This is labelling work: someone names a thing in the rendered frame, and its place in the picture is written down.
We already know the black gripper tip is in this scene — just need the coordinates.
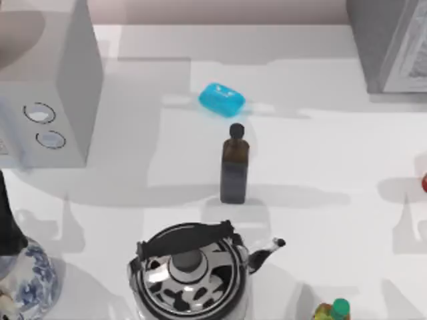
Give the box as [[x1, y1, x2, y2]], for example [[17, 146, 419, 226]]
[[0, 169, 29, 257]]

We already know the blue soap bar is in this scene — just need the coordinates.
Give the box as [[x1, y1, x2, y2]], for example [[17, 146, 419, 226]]
[[198, 82, 247, 119]]

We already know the round microwave knob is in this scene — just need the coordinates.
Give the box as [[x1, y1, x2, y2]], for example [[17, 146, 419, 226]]
[[23, 102, 56, 124], [35, 130, 67, 150]]

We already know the green capped bottle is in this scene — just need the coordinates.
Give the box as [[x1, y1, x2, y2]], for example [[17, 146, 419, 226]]
[[314, 298, 351, 320]]

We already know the pale microwave oven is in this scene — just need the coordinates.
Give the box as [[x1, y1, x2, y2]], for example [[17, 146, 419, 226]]
[[0, 0, 103, 169]]

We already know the black and white kettle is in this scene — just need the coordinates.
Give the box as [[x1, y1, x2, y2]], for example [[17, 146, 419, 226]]
[[126, 219, 287, 320]]

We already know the blue and white vase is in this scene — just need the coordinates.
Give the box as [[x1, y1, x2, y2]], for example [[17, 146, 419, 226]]
[[0, 237, 59, 320]]

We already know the dark brown bottle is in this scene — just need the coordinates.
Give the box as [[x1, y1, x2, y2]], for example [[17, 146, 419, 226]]
[[220, 123, 251, 205]]

